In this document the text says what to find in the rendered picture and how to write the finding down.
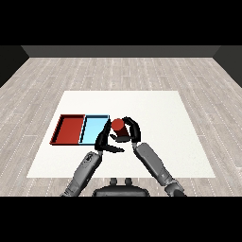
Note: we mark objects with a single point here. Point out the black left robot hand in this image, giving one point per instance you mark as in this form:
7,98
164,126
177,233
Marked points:
102,141

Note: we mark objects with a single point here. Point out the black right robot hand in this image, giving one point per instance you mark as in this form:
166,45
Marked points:
134,129

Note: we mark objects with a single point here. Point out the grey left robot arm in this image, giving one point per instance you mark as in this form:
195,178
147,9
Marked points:
84,170

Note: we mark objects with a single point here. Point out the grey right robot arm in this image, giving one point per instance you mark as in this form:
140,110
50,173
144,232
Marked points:
154,165

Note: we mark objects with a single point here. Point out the light blue shallow open box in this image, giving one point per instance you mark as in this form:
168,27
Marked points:
93,129

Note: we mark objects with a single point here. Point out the red can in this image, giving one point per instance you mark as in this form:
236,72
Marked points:
119,127

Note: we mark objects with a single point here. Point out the red shallow open box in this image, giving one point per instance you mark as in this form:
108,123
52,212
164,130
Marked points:
67,129

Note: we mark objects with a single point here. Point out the dark grey robot body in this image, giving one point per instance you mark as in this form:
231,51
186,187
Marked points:
121,190

